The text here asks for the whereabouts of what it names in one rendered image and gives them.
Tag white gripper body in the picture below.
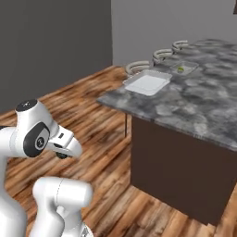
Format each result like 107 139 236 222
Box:
48 132 84 159

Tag large clear tupperware container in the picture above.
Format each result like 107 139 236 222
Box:
122 69 173 97

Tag brown kitchen island counter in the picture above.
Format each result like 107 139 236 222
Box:
95 38 237 227

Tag small clear tupperware container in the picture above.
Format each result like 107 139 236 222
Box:
169 60 200 76

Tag grey round-backed stool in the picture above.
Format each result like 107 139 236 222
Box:
123 60 152 139
171 39 190 52
152 48 175 65

